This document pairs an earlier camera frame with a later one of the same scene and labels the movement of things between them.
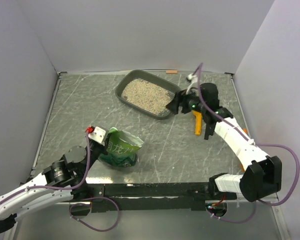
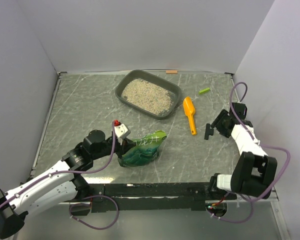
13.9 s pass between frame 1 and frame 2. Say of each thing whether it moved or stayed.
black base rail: stayed
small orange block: stayed
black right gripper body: moved
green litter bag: moved
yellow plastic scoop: moved
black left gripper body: moved
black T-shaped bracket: stayed
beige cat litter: stayed
